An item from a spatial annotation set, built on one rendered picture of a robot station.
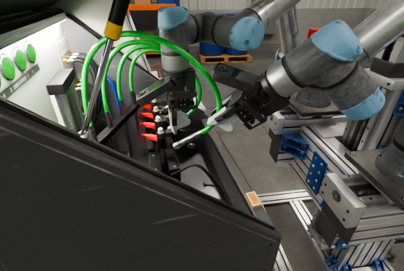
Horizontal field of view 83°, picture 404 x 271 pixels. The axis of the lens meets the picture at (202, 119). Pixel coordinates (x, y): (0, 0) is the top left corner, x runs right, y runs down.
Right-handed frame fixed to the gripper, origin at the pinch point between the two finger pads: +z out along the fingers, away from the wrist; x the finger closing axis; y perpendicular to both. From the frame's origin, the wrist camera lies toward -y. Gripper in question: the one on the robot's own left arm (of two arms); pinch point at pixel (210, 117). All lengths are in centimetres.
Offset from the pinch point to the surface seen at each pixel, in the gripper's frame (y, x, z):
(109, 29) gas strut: -24.6, -21.1, -19.5
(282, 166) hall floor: 125, 108, 86
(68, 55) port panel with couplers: -45, 9, 31
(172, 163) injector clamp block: 5.2, -2.1, 26.6
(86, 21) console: -50, 23, 28
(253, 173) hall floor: 104, 88, 100
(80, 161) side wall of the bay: -17.1, -30.7, -5.4
